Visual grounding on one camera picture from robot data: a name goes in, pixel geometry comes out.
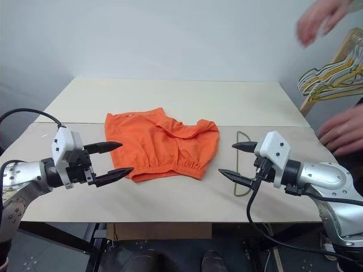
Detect olive wire clothes hanger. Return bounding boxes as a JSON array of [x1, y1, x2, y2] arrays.
[[232, 130, 254, 197]]

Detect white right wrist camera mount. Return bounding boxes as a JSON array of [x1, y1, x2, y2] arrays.
[[254, 131, 291, 189]]

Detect dark rounded shape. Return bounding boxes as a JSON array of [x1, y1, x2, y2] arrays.
[[124, 249, 160, 272], [201, 250, 228, 272]]

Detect wooden clothes rack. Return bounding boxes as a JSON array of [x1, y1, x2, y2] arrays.
[[299, 27, 363, 117]]

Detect white wire hanger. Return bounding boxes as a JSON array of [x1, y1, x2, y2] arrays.
[[297, 36, 363, 94]]

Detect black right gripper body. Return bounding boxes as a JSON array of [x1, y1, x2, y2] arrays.
[[253, 156, 277, 182]]

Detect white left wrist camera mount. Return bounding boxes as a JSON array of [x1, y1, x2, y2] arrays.
[[51, 127, 85, 190]]

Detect bare person hand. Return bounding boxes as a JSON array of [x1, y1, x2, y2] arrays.
[[316, 107, 363, 156], [296, 0, 356, 49]]

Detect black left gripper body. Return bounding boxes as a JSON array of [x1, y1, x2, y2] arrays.
[[65, 149, 96, 186]]

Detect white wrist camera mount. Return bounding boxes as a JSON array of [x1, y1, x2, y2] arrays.
[[254, 131, 291, 189], [51, 127, 85, 190]]

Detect orange cloth garment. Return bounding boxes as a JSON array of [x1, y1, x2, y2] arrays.
[[104, 107, 221, 184]]

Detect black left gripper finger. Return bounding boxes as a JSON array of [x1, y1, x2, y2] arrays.
[[83, 141, 124, 155], [93, 167, 134, 189]]

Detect black metal table frame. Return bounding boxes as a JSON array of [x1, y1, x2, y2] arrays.
[[19, 222, 323, 272]]

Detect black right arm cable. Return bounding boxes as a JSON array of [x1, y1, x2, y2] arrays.
[[246, 157, 363, 261]]

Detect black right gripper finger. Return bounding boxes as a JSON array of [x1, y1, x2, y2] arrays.
[[231, 141, 258, 154], [218, 168, 258, 190]]

